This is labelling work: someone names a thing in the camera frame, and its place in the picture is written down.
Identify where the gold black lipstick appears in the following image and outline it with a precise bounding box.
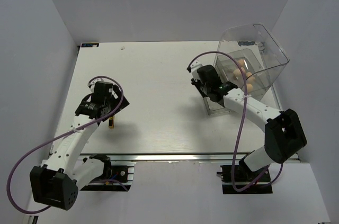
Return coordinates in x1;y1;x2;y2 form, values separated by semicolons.
108;115;115;129

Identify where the clear acrylic organizer with lid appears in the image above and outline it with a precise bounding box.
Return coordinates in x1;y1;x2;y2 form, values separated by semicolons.
213;23;289;101

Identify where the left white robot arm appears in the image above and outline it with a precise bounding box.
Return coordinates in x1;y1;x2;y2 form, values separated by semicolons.
30;81;129;210

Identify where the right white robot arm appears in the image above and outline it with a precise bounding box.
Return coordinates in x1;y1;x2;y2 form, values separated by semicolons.
188;64;307;181

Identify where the blue label sticker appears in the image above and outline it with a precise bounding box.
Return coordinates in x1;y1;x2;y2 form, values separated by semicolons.
81;43;99;48

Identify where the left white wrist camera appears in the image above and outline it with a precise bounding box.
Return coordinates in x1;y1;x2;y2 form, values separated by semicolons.
87;80;96;93

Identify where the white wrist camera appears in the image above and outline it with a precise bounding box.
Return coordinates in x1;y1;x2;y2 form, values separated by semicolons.
87;80;96;93
186;60;203;80

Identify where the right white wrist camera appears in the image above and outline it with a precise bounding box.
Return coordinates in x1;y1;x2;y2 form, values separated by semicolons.
186;60;203;80

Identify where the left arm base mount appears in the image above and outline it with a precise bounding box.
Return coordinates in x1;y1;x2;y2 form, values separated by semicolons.
81;154;134;192

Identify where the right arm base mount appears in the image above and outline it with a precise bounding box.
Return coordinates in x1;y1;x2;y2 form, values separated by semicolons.
217;165;273;195

